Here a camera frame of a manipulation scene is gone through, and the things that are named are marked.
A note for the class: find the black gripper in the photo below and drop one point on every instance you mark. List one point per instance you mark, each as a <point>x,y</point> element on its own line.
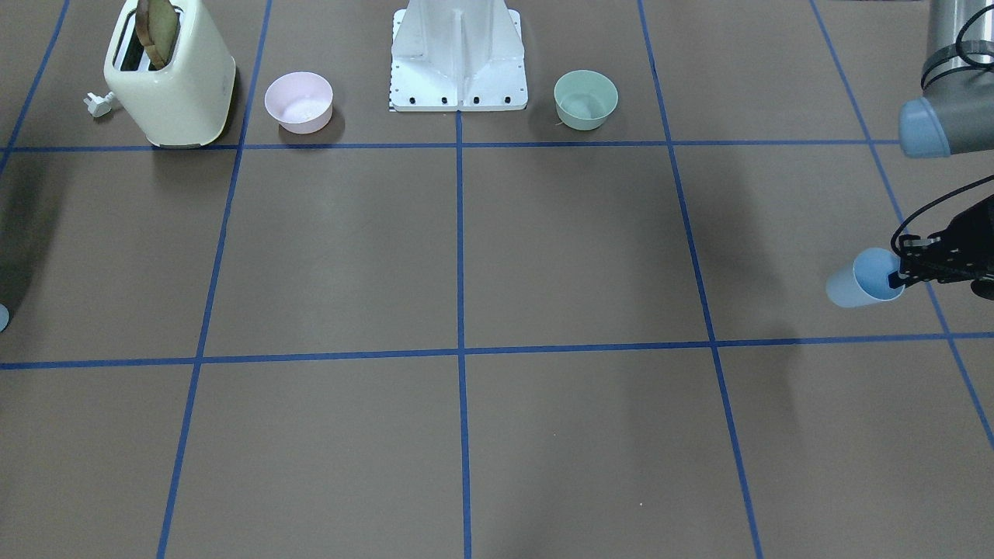
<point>960,250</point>

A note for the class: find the light blue cup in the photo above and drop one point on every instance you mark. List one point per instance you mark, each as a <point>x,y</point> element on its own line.
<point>5,317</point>
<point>866,280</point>

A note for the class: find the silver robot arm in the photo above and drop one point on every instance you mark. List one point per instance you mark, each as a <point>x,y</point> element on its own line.
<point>953,116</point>

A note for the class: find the green plastic bowl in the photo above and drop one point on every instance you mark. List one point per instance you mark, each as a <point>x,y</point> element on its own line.
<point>584,99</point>

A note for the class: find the pink plastic bowl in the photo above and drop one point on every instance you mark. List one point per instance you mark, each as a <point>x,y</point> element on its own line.
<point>300,102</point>

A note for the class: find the cream two-slot toaster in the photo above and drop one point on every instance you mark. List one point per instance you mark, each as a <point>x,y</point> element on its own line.
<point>186,103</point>

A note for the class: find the toast slice in toaster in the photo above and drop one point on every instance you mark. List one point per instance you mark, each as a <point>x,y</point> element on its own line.
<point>157,28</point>

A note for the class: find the white power plug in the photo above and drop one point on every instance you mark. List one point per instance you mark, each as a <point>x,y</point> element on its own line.
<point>100,105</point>

